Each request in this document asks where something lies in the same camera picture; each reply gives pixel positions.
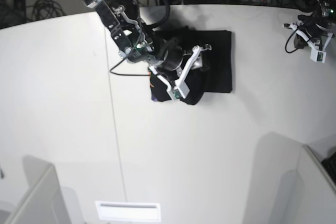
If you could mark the right white partition panel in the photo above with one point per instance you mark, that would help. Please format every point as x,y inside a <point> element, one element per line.
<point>307,194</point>

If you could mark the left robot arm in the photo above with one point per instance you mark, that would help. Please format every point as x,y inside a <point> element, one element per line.
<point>320,8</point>

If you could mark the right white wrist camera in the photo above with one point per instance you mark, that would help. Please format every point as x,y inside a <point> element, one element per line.
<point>178,89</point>

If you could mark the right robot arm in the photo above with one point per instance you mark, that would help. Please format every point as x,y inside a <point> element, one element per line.
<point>139,42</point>

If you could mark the black T-shirt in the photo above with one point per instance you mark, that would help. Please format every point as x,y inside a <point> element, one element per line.
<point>216,75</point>

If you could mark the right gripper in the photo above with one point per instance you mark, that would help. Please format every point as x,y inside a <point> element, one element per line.
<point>174,57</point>

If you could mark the white partition panel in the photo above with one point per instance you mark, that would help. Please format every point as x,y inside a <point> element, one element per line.
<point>307,194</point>
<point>43,201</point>

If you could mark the black keyboard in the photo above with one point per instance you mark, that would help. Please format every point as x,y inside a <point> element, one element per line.
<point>330,166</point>

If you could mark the table cable slot cover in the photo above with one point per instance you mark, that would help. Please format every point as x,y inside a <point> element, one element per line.
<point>129,211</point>

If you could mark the left white partition panel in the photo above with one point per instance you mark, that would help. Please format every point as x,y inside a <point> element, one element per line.
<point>43,201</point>

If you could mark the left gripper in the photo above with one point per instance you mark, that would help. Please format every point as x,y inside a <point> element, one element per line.
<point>319,30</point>

